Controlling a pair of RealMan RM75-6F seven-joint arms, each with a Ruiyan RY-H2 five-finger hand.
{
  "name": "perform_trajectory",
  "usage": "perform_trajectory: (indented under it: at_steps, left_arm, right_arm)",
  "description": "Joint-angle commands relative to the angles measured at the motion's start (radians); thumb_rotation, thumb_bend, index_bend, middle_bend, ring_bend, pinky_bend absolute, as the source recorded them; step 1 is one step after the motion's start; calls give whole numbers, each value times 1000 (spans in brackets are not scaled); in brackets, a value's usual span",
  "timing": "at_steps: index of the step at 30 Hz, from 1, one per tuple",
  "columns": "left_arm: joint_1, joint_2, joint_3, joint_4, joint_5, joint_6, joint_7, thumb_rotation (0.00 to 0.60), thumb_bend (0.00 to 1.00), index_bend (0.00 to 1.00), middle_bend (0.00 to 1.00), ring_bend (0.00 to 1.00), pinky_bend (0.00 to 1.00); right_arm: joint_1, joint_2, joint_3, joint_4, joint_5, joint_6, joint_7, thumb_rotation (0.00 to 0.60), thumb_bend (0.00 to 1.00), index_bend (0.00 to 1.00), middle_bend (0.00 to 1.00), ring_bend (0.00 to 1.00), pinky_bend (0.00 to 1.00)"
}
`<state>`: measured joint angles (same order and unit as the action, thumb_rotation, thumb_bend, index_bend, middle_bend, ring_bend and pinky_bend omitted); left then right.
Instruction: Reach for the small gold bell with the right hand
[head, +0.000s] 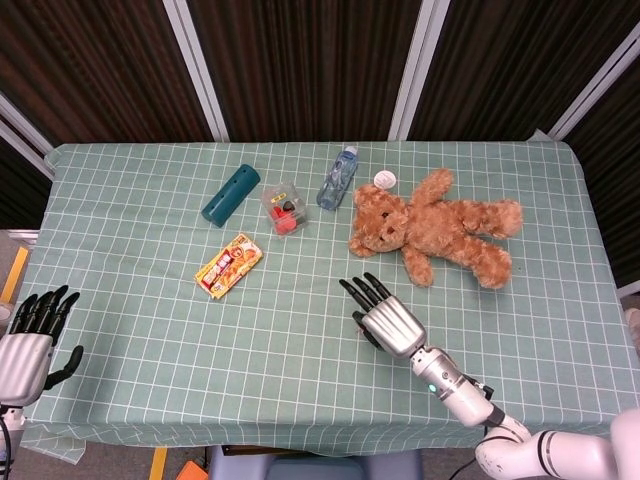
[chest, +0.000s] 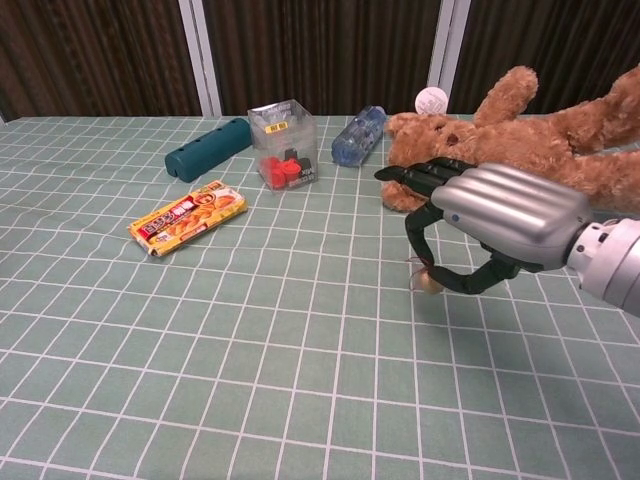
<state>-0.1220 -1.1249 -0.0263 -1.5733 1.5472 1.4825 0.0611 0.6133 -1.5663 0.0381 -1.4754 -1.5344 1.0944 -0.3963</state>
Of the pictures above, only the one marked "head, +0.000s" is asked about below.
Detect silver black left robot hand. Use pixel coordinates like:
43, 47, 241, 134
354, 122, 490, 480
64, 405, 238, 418
0, 284, 85, 406

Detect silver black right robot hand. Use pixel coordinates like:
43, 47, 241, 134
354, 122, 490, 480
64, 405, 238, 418
339, 272, 427, 360

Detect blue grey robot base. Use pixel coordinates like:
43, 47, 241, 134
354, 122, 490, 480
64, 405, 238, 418
207, 443, 424, 480

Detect yellow floor strip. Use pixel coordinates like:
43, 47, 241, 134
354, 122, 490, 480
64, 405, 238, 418
0, 246, 30, 304
148, 446, 169, 480

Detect green checked tablecloth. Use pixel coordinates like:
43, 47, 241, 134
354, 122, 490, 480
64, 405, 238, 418
19, 140, 632, 459

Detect brown teddy bear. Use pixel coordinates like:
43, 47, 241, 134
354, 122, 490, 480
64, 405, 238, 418
348, 168, 525, 290

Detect red plastic piece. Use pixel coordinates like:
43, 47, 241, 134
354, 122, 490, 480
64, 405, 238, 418
269, 205, 297, 236

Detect clear plastic water bottle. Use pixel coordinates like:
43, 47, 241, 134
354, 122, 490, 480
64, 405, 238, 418
315, 145, 360, 211

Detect black plastic piece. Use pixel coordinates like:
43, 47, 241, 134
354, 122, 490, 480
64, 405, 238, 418
282, 198, 307, 224

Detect clear bag red items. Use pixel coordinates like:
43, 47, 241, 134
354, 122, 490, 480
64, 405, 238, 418
260, 182, 310, 240

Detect yellow curry roux box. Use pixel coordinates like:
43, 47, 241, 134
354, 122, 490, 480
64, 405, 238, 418
193, 232, 265, 301

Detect orange floor object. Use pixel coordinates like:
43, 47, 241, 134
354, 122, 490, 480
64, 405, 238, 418
175, 459, 209, 480

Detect teal cylindrical holder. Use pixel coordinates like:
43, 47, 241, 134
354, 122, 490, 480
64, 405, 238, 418
201, 163, 262, 229

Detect white partition post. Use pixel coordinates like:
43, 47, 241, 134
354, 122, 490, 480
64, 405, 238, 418
162, 0, 231, 143
387, 0, 441, 143
547, 34, 640, 141
0, 92, 56, 179

